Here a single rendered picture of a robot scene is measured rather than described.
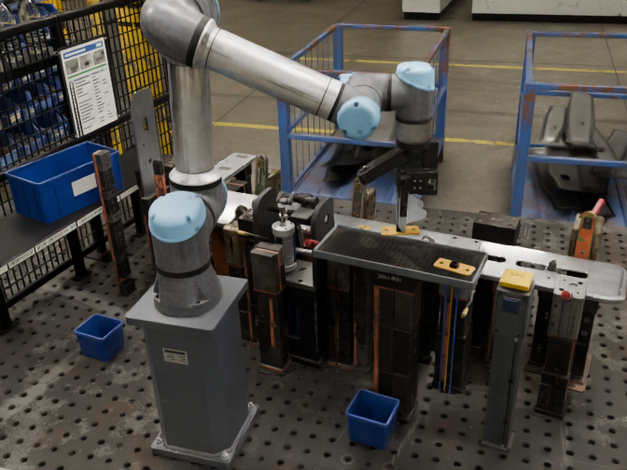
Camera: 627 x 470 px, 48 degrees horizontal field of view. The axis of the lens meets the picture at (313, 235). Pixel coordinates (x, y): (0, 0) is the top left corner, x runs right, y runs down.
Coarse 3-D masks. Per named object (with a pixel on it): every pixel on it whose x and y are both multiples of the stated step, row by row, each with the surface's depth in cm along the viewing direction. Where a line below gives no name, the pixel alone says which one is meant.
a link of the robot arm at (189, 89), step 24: (216, 0) 141; (216, 24) 144; (168, 72) 142; (192, 72) 140; (192, 96) 142; (192, 120) 145; (192, 144) 147; (192, 168) 150; (216, 168) 156; (192, 192) 151; (216, 192) 154; (216, 216) 154
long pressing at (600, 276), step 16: (288, 208) 215; (224, 224) 207; (336, 224) 205; (352, 224) 204; (368, 224) 204; (384, 224) 204; (448, 240) 194; (480, 240) 194; (496, 256) 186; (512, 256) 185; (528, 256) 185; (544, 256) 184; (560, 256) 184; (496, 272) 178; (544, 272) 178; (592, 272) 177; (608, 272) 176; (624, 272) 177; (544, 288) 172; (592, 288) 170; (608, 288) 170; (624, 288) 170
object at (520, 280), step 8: (504, 272) 148; (512, 272) 148; (520, 272) 148; (528, 272) 148; (504, 280) 146; (512, 280) 145; (520, 280) 145; (528, 280) 145; (520, 288) 144; (528, 288) 143
